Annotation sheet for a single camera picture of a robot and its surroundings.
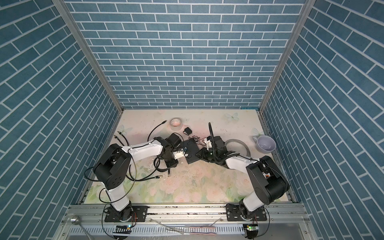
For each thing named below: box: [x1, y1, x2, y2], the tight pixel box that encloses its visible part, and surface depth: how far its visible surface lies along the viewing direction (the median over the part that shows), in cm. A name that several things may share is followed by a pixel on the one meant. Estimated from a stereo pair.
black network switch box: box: [180, 138, 201, 165], surface depth 93 cm
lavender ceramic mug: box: [252, 135, 277, 154], surface depth 98 cm
